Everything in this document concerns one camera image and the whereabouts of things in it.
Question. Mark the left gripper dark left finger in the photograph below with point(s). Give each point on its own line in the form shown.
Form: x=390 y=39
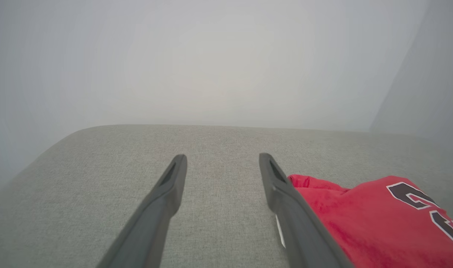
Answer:
x=152 y=223

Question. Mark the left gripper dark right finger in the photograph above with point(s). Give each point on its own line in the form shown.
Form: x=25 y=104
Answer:
x=297 y=230

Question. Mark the red and white jersey garment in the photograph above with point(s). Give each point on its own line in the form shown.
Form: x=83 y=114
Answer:
x=360 y=223

